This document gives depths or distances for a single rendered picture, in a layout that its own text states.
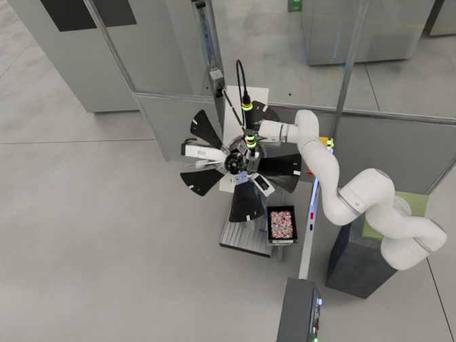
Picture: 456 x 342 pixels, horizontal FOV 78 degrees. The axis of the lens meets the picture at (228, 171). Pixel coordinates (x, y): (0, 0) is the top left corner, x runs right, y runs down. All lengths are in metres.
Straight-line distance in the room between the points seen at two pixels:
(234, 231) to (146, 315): 1.00
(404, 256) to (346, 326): 1.33
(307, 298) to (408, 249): 0.41
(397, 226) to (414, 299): 1.62
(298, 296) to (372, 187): 0.53
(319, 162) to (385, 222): 0.30
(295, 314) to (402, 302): 1.55
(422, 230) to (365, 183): 0.33
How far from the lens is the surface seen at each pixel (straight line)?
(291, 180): 1.53
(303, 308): 1.22
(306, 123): 1.20
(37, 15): 3.80
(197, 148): 1.79
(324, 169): 0.95
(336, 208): 0.97
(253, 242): 2.55
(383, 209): 1.04
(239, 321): 2.48
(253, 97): 1.77
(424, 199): 1.68
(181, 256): 2.71
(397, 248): 1.28
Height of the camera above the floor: 2.44
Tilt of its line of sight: 53 degrees down
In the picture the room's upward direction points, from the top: 13 degrees counter-clockwise
